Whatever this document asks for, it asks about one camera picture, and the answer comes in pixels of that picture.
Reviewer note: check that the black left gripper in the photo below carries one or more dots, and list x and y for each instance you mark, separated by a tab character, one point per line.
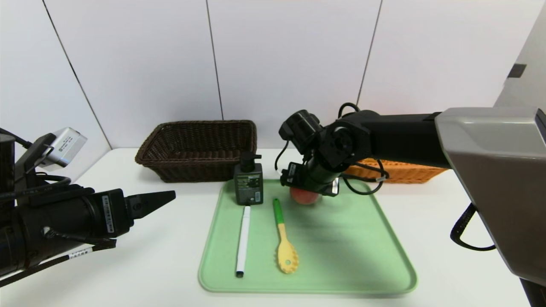
111	213

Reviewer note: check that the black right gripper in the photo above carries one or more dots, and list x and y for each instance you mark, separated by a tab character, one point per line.
294	174

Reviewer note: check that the red peach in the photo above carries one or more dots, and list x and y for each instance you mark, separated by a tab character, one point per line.
303	198

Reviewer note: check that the dark soap dispenser bottle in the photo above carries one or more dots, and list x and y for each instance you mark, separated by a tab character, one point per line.
247	187

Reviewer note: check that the white marker pen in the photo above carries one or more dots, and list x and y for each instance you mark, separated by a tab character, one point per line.
243	238

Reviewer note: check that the dark brown wicker basket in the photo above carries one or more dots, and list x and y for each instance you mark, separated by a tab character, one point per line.
196	170

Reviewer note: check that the orange wicker basket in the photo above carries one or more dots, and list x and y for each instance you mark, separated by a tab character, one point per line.
409	172

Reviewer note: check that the green yellow pasta spoon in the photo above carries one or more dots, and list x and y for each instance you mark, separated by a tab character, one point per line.
286	256

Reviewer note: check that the light green plastic tray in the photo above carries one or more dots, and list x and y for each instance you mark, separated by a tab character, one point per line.
341	264

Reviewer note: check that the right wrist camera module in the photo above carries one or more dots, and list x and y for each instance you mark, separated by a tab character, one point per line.
300	128

